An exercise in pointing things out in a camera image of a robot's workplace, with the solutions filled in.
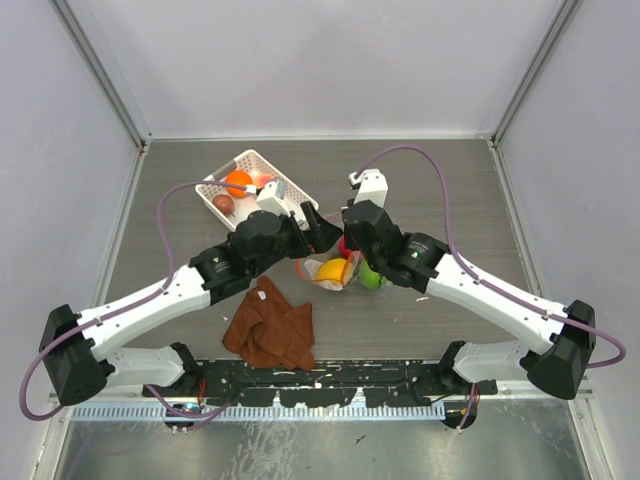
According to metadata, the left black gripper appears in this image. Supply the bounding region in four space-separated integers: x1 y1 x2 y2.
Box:
249 201 341 279

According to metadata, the clear zip top bag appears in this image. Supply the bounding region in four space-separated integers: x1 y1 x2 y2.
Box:
295 234 388 292

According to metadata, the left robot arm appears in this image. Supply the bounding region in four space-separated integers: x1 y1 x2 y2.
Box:
39 202 342 406

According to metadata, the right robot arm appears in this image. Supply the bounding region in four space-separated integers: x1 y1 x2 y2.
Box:
342 200 596 400

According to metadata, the pink peach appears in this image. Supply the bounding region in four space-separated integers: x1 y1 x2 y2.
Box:
252 173 274 189

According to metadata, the white plastic basket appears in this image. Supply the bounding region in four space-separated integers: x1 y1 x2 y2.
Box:
194 150 319 231

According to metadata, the orange fruit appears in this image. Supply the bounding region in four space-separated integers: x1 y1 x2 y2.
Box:
225 169 252 198

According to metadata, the brown cloth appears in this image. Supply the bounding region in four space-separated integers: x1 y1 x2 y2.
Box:
222 276 316 371

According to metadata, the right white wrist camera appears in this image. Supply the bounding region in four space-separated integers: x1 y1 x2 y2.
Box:
348 168 388 207

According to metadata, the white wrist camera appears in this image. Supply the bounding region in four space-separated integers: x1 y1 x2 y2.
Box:
348 168 388 207
245 178 289 216

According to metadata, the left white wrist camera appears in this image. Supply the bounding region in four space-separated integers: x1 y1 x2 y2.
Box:
245 178 289 216

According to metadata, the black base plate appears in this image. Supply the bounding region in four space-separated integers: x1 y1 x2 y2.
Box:
157 360 471 408

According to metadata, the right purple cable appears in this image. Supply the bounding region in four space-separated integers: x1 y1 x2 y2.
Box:
352 144 628 370

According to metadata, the purple cable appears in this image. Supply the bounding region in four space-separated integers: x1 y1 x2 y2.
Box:
18 181 251 432
352 144 628 370

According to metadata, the white slotted cable duct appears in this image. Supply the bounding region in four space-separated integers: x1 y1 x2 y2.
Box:
70 401 446 422

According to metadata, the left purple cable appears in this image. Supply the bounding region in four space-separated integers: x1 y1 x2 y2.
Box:
18 181 251 432

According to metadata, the right aluminium frame post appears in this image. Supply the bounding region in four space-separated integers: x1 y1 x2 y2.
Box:
490 0 583 147

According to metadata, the aluminium frame post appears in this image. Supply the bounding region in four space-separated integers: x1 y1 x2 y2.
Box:
490 0 583 147
50 0 153 150

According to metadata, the left aluminium frame post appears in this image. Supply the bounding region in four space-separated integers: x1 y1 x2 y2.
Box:
50 0 153 150

